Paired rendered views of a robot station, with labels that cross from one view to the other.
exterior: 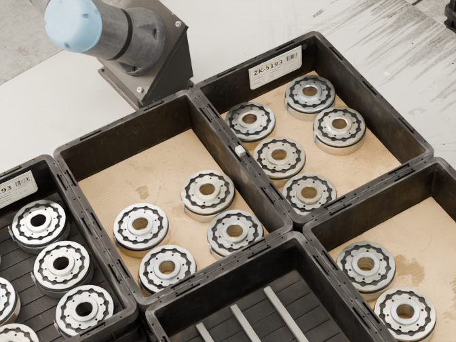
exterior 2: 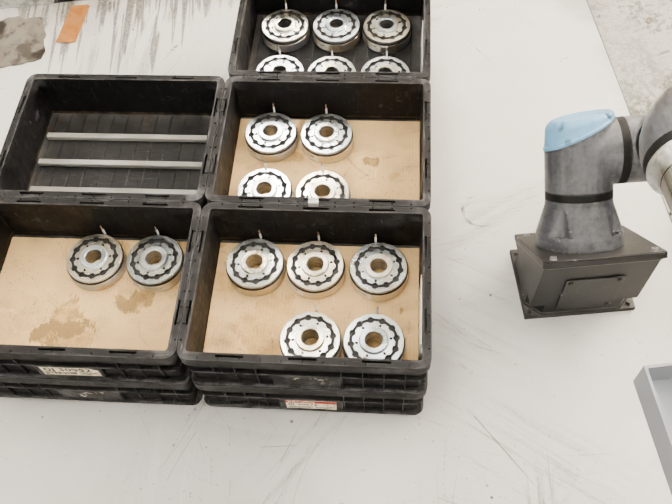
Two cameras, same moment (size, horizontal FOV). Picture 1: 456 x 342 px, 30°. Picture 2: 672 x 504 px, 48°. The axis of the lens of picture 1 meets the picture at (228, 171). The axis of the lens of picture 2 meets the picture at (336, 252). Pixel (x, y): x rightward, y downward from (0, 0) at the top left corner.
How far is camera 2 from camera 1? 1.58 m
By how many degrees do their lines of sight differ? 60
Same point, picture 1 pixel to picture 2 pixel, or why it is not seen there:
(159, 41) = (549, 241)
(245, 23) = (611, 428)
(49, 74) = (638, 201)
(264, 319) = (185, 182)
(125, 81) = not seen: hidden behind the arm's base
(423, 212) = not seen: hidden behind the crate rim
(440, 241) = (134, 344)
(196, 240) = (291, 174)
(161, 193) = (359, 173)
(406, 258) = (143, 307)
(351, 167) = (265, 330)
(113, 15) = (570, 172)
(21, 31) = not seen: outside the picture
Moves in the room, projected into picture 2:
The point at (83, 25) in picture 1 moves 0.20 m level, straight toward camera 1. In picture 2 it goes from (553, 125) to (438, 103)
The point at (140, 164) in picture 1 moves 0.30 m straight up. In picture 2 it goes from (405, 172) to (410, 60)
